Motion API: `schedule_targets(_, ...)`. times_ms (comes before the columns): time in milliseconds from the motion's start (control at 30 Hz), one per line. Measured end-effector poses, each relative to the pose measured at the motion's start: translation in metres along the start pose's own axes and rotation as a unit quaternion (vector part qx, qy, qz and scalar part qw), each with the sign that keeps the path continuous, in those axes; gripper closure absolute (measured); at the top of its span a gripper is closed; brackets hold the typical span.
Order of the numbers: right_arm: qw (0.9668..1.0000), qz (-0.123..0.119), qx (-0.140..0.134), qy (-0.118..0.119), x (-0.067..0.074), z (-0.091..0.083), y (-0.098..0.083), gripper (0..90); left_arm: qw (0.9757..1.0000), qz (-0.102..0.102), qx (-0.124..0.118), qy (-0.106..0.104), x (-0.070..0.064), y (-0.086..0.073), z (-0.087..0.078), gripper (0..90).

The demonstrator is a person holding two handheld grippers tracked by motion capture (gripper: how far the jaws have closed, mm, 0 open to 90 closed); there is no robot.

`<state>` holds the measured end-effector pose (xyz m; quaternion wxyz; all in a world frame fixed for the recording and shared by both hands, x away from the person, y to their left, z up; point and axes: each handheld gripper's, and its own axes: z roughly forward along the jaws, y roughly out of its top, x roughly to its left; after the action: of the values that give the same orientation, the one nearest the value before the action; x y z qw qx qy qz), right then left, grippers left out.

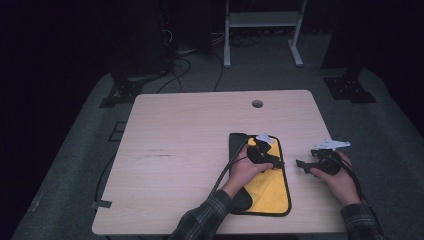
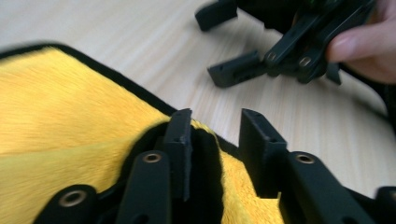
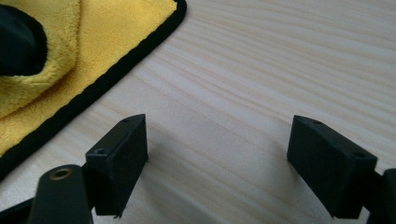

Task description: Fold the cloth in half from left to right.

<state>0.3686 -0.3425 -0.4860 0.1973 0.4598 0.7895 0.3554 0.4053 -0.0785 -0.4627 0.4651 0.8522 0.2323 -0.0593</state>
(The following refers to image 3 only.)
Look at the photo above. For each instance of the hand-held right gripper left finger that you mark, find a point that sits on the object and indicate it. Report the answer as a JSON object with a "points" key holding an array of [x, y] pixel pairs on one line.
{"points": [[121, 168]]}

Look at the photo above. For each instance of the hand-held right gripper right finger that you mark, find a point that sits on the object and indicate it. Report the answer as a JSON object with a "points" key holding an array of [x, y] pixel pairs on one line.
{"points": [[330, 174]]}

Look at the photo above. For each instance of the yellow and grey towel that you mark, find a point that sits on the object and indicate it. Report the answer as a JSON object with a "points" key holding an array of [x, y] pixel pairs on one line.
{"points": [[102, 40]]}

